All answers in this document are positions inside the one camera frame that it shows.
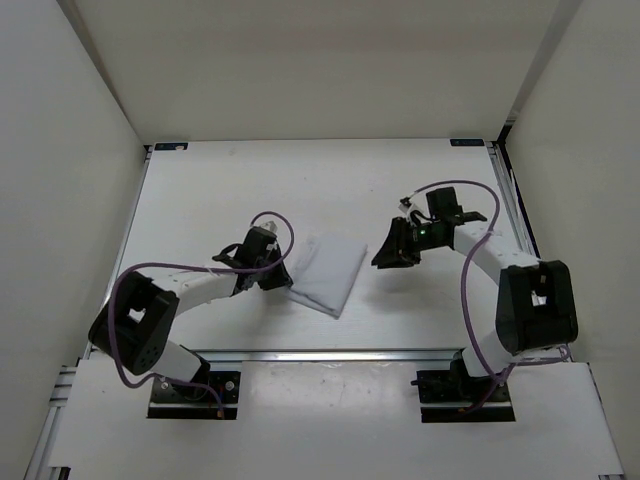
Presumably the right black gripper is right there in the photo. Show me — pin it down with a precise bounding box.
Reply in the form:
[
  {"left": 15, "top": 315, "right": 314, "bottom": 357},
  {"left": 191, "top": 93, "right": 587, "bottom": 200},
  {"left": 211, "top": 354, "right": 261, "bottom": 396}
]
[{"left": 371, "top": 216, "right": 446, "bottom": 269}]

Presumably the white skirt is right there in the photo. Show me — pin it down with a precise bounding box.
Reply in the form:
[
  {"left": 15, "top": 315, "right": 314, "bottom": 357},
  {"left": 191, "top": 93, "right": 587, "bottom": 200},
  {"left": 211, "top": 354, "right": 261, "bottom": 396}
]
[{"left": 287, "top": 233, "right": 368, "bottom": 319}]

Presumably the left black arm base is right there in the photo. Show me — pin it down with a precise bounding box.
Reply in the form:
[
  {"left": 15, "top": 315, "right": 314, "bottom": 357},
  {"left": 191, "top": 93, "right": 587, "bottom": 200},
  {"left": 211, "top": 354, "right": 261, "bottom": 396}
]
[{"left": 147, "top": 368, "right": 241, "bottom": 421}]

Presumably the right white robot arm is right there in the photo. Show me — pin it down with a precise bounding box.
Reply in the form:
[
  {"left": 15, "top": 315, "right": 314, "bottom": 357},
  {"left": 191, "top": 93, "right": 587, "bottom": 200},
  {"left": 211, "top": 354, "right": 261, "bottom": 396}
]
[{"left": 371, "top": 180, "right": 579, "bottom": 400}]

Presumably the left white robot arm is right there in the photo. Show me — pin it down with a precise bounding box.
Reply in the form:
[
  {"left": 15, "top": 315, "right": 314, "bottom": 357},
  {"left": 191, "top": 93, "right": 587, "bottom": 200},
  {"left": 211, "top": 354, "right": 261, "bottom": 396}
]
[{"left": 88, "top": 222, "right": 293, "bottom": 400}]

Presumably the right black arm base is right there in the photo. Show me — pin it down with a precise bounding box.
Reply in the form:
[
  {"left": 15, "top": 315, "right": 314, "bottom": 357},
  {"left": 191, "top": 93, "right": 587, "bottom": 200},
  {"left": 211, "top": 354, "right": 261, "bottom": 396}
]
[{"left": 411, "top": 360, "right": 516, "bottom": 424}]

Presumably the right blue corner label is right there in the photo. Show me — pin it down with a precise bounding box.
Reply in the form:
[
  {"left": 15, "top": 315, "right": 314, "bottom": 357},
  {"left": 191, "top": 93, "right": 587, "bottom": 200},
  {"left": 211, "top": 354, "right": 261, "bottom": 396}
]
[{"left": 450, "top": 138, "right": 485, "bottom": 147}]

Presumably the blue corner label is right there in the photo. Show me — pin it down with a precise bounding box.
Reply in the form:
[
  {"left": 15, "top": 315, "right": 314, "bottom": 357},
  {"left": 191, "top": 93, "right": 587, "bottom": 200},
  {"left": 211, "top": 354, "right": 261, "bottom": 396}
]
[
  {"left": 154, "top": 142, "right": 189, "bottom": 151},
  {"left": 450, "top": 138, "right": 485, "bottom": 147}
]

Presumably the left blue corner label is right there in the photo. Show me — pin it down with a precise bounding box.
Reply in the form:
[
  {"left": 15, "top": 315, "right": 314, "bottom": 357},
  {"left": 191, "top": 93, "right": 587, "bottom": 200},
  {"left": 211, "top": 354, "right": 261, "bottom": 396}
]
[{"left": 154, "top": 142, "right": 189, "bottom": 151}]

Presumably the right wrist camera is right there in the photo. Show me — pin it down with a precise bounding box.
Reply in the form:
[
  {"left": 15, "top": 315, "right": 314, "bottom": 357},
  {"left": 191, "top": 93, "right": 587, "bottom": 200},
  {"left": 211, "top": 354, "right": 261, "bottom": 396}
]
[{"left": 398, "top": 196, "right": 424, "bottom": 218}]

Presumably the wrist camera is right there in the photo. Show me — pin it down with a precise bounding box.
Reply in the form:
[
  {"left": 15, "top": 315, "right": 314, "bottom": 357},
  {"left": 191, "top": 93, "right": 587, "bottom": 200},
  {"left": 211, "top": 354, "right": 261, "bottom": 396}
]
[
  {"left": 398, "top": 196, "right": 424, "bottom": 218},
  {"left": 259, "top": 220, "right": 278, "bottom": 237}
]

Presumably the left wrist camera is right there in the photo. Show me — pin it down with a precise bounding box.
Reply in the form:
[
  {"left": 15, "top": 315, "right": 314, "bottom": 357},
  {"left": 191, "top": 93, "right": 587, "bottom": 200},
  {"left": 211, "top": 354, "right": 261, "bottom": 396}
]
[{"left": 259, "top": 220, "right": 278, "bottom": 237}]

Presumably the aluminium frame rail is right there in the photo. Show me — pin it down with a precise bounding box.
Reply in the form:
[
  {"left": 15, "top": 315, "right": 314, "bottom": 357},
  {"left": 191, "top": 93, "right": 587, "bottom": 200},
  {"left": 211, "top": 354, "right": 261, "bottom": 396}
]
[{"left": 197, "top": 349, "right": 456, "bottom": 363}]

